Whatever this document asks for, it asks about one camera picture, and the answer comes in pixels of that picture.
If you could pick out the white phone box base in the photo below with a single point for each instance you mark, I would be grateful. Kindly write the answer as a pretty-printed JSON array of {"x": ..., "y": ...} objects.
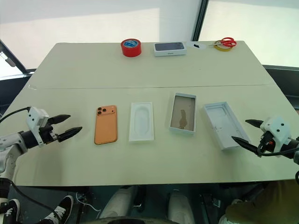
[
  {"x": 225, "y": 126},
  {"x": 182, "y": 114}
]

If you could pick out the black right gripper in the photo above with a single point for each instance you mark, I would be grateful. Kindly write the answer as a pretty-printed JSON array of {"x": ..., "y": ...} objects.
[{"x": 266, "y": 141}]

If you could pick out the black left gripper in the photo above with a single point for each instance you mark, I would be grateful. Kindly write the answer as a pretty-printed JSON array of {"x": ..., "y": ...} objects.
[{"x": 47, "y": 134}]

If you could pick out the closed dark-print phone box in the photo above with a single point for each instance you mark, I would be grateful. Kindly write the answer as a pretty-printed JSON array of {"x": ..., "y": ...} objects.
[{"x": 170, "y": 47}]

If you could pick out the dark window frame post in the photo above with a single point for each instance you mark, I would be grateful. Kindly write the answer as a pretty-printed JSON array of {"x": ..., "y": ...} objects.
[{"x": 198, "y": 21}]

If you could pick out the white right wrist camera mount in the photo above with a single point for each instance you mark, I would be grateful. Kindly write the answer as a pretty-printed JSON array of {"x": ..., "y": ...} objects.
[{"x": 276, "y": 127}]

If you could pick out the white card with black logo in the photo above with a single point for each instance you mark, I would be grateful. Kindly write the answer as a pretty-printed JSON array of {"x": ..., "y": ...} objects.
[{"x": 196, "y": 45}]

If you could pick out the black and white sneaker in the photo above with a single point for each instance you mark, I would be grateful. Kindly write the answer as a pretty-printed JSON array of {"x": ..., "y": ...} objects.
[
  {"x": 10, "y": 211},
  {"x": 59, "y": 210}
]

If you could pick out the black bracket under table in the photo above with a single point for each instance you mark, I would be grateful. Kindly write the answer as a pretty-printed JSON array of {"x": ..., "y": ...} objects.
[{"x": 211, "y": 200}]

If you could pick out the white rounded robot leg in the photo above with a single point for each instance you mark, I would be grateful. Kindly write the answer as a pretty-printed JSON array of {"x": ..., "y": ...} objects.
[
  {"x": 116, "y": 203},
  {"x": 181, "y": 207}
]

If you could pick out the olive clothed person's leg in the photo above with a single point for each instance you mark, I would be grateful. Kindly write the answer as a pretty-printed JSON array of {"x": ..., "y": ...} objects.
[{"x": 264, "y": 205}]

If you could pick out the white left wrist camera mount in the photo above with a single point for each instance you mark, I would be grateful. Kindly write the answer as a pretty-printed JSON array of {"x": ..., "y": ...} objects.
[{"x": 35, "y": 116}]

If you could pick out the orange smartphone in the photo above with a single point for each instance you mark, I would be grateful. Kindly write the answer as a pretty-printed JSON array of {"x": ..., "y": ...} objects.
[{"x": 105, "y": 128}]

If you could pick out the dark slanted metal bar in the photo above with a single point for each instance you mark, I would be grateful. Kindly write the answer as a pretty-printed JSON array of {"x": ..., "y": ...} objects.
[{"x": 14, "y": 58}]

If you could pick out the red tape roll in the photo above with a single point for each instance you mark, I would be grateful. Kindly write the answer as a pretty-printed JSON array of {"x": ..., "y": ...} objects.
[{"x": 130, "y": 50}]

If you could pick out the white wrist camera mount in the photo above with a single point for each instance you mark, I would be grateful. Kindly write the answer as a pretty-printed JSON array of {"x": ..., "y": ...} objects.
[
  {"x": 35, "y": 116},
  {"x": 276, "y": 127}
]

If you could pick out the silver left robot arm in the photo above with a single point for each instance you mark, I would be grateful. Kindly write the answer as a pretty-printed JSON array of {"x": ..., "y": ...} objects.
[{"x": 11, "y": 140}]

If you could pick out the yellow tape roll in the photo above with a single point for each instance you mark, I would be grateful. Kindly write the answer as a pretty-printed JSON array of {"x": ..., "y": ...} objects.
[{"x": 224, "y": 48}]

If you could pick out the white plastic tray insert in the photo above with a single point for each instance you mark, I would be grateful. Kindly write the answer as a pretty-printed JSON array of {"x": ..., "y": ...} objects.
[{"x": 141, "y": 123}]

